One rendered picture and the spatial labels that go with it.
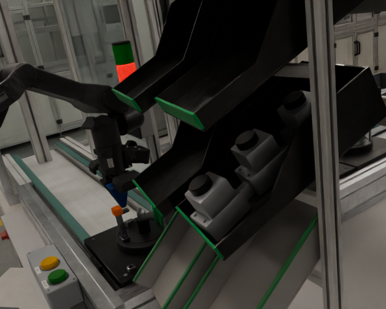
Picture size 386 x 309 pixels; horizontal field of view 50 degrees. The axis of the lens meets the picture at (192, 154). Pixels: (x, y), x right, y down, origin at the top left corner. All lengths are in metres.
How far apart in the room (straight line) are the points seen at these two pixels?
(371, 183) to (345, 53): 4.90
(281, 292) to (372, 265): 0.51
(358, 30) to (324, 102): 5.79
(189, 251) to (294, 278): 0.25
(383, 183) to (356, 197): 0.12
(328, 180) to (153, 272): 0.42
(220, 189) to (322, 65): 0.18
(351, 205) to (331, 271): 0.67
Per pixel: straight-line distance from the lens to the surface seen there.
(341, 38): 6.02
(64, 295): 0.98
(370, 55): 6.54
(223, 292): 0.68
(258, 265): 0.64
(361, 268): 1.04
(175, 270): 0.77
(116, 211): 0.95
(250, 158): 0.52
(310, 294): 0.96
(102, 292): 0.91
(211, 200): 0.50
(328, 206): 0.51
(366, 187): 1.25
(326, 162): 0.49
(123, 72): 1.09
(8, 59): 1.90
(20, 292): 1.20
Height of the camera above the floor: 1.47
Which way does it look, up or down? 20 degrees down
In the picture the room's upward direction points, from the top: 9 degrees counter-clockwise
